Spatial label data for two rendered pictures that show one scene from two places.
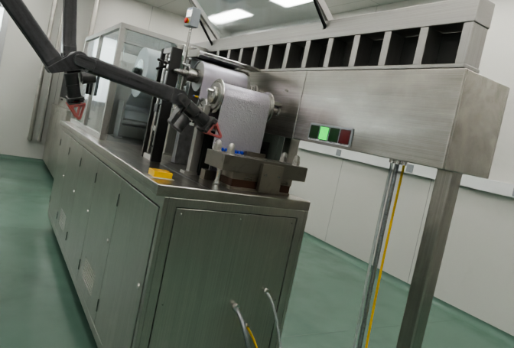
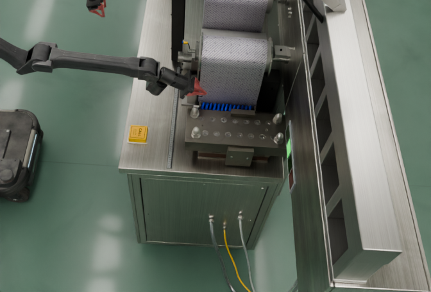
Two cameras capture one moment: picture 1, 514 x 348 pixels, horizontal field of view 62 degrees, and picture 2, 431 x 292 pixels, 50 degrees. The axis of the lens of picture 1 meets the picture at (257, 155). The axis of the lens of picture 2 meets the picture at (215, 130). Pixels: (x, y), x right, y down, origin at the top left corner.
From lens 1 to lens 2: 1.63 m
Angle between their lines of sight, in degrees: 57
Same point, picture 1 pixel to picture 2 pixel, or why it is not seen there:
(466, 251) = not seen: outside the picture
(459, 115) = not seen: outside the picture
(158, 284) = (141, 207)
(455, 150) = not seen: outside the picture
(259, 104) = (251, 67)
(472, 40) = (349, 269)
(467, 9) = (353, 242)
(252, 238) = (219, 193)
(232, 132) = (219, 90)
